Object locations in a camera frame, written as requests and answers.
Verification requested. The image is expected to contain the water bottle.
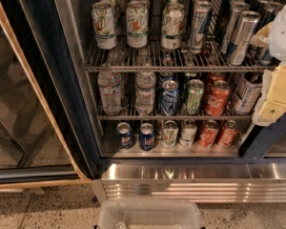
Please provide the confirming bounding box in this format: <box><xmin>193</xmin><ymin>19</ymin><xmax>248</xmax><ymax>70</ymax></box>
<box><xmin>97</xmin><ymin>52</ymin><xmax>122</xmax><ymax>115</ymax></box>
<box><xmin>135</xmin><ymin>55</ymin><xmax>156</xmax><ymax>115</ymax></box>

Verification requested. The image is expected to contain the right 7up can bottom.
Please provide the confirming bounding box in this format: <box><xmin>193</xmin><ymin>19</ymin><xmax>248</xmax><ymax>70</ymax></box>
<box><xmin>179</xmin><ymin>119</ymin><xmax>197</xmax><ymax>147</ymax></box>

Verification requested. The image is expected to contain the pepsi can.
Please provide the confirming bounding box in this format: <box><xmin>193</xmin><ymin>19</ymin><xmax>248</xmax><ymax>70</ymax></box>
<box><xmin>116</xmin><ymin>122</ymin><xmax>133</xmax><ymax>150</ymax></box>
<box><xmin>139</xmin><ymin>123</ymin><xmax>154</xmax><ymax>151</ymax></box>

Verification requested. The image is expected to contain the silver blue redbull can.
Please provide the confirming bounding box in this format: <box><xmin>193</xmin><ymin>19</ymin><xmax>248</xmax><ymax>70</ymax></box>
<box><xmin>188</xmin><ymin>0</ymin><xmax>213</xmax><ymax>53</ymax></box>

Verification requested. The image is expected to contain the coke can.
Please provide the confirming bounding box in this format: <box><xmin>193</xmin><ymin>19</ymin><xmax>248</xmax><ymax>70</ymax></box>
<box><xmin>198</xmin><ymin>120</ymin><xmax>219</xmax><ymax>148</ymax></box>
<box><xmin>216</xmin><ymin>120</ymin><xmax>239</xmax><ymax>148</ymax></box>

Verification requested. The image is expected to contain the wire shelf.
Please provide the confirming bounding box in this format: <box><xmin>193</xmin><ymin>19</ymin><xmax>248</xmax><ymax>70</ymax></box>
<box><xmin>96</xmin><ymin>109</ymin><xmax>251</xmax><ymax>120</ymax></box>
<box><xmin>82</xmin><ymin>0</ymin><xmax>279</xmax><ymax>73</ymax></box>

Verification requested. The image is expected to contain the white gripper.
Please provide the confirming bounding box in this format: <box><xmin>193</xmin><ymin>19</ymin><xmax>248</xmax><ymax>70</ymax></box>
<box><xmin>250</xmin><ymin>5</ymin><xmax>286</xmax><ymax>126</ymax></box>

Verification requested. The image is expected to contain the middle wire shelf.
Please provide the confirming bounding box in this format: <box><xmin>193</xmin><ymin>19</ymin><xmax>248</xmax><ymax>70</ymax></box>
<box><xmin>96</xmin><ymin>109</ymin><xmax>251</xmax><ymax>120</ymax></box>

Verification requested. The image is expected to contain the front middle 7up can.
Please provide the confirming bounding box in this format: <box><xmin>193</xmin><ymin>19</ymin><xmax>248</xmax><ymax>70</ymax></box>
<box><xmin>126</xmin><ymin>1</ymin><xmax>149</xmax><ymax>48</ymax></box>

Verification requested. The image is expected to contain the front silver redbull can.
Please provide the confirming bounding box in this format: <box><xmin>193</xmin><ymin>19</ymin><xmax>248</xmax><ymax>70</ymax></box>
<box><xmin>226</xmin><ymin>10</ymin><xmax>260</xmax><ymax>66</ymax></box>

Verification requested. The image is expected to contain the top wire shelf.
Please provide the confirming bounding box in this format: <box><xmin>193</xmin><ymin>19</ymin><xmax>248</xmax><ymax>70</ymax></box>
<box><xmin>82</xmin><ymin>0</ymin><xmax>279</xmax><ymax>73</ymax></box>

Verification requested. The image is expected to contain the red coke can middle shelf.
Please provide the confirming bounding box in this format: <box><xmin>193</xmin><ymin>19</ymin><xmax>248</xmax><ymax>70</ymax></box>
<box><xmin>204</xmin><ymin>80</ymin><xmax>230</xmax><ymax>116</ymax></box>

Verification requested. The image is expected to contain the blue pepsi can middle shelf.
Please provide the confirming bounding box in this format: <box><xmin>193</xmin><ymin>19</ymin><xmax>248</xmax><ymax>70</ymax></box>
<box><xmin>160</xmin><ymin>80</ymin><xmax>179</xmax><ymax>115</ymax></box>

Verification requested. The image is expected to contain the white can middle shelf right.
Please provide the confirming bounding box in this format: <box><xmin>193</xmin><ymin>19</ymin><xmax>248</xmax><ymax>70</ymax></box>
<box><xmin>232</xmin><ymin>73</ymin><xmax>262</xmax><ymax>115</ymax></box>

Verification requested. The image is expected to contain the right pepsi can bottom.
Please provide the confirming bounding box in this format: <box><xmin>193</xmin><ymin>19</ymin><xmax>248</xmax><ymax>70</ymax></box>
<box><xmin>139</xmin><ymin>123</ymin><xmax>154</xmax><ymax>151</ymax></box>

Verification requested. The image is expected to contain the clear plastic bin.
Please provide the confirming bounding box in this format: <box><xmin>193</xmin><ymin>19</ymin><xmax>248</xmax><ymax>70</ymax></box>
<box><xmin>97</xmin><ymin>198</ymin><xmax>200</xmax><ymax>229</ymax></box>

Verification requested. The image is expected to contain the green can middle shelf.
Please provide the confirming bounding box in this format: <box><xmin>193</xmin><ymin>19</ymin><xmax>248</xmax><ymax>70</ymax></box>
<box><xmin>186</xmin><ymin>79</ymin><xmax>204</xmax><ymax>115</ymax></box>

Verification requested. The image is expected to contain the left coke can bottom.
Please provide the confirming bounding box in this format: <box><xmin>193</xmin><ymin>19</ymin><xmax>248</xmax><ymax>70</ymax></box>
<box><xmin>198</xmin><ymin>120</ymin><xmax>219</xmax><ymax>148</ymax></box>

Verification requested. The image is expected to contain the left pepsi can bottom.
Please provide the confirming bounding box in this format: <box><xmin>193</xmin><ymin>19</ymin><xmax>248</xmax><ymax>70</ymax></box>
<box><xmin>116</xmin><ymin>122</ymin><xmax>133</xmax><ymax>150</ymax></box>

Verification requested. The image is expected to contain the glass fridge door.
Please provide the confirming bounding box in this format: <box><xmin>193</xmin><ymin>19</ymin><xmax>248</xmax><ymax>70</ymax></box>
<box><xmin>0</xmin><ymin>0</ymin><xmax>93</xmax><ymax>190</ymax></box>

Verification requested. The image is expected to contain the right coke can bottom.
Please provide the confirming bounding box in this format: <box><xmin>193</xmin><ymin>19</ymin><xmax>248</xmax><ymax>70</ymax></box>
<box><xmin>216</xmin><ymin>120</ymin><xmax>239</xmax><ymax>148</ymax></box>

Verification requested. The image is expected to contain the left 7up can bottom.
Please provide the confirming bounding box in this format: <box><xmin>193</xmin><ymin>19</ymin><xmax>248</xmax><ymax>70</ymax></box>
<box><xmin>161</xmin><ymin>120</ymin><xmax>178</xmax><ymax>148</ymax></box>

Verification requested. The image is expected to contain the front right 7up can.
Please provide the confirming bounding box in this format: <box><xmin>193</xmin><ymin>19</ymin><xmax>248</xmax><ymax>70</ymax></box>
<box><xmin>161</xmin><ymin>3</ymin><xmax>184</xmax><ymax>50</ymax></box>

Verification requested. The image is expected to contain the front left 7up can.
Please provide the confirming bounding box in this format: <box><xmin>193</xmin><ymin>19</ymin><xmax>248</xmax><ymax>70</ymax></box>
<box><xmin>92</xmin><ymin>2</ymin><xmax>116</xmax><ymax>50</ymax></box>

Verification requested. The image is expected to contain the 7up can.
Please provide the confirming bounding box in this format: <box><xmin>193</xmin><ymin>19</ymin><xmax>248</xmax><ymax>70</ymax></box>
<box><xmin>179</xmin><ymin>119</ymin><xmax>197</xmax><ymax>147</ymax></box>
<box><xmin>161</xmin><ymin>3</ymin><xmax>184</xmax><ymax>50</ymax></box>
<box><xmin>92</xmin><ymin>2</ymin><xmax>116</xmax><ymax>50</ymax></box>
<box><xmin>126</xmin><ymin>1</ymin><xmax>149</xmax><ymax>48</ymax></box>
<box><xmin>161</xmin><ymin>120</ymin><xmax>178</xmax><ymax>148</ymax></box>

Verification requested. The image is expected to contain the right water bottle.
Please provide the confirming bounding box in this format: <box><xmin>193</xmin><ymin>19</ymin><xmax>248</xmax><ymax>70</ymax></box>
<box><xmin>135</xmin><ymin>55</ymin><xmax>156</xmax><ymax>115</ymax></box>

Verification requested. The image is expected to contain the left water bottle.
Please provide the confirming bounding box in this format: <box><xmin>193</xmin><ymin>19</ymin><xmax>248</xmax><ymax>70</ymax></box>
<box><xmin>97</xmin><ymin>52</ymin><xmax>122</xmax><ymax>115</ymax></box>

